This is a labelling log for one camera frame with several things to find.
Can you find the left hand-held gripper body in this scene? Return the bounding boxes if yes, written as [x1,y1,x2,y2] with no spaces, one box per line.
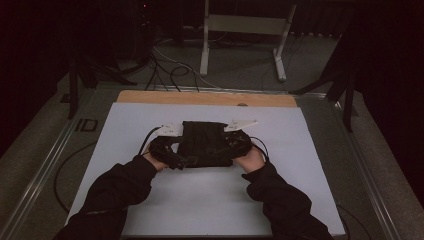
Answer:
[148,123,184,169]

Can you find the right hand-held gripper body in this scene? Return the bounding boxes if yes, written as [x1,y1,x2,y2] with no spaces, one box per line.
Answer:
[223,120,258,159]

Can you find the black shorts with blue stripes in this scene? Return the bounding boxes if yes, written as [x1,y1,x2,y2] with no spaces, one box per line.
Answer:
[173,120,253,169]

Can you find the person's left hand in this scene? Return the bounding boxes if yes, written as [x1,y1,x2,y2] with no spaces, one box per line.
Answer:
[143,151,169,172]

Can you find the person's right hand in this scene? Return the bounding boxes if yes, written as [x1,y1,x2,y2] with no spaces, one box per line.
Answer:
[233,145,266,174]

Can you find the white table mat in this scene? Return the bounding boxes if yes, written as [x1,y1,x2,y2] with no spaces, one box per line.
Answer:
[66,102,346,236]

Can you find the black tripod stand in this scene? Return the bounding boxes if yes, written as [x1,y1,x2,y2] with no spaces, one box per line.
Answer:
[289,33,360,133]
[59,49,138,120]

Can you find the left hand-held gripper cable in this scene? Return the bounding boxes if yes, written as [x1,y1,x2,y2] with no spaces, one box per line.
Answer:
[138,126,163,156]

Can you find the hand-held gripper cable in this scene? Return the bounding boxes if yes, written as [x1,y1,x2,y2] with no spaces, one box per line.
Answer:
[138,126,163,156]
[249,135,270,162]

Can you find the right hand-held gripper cable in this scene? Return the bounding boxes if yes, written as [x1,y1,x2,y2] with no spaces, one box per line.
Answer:
[249,135,270,162]

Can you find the metal floor rail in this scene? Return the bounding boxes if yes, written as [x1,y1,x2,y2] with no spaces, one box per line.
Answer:
[328,96,401,240]
[146,84,328,99]
[0,88,98,240]

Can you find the bundle of black floor cables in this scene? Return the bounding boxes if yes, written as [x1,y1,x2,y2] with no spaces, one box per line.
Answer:
[144,43,201,93]

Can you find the white floor cable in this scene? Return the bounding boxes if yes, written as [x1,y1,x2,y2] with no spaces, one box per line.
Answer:
[152,44,221,89]

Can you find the white metal stand frame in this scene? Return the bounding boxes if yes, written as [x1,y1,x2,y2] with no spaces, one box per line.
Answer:
[199,0,298,83]

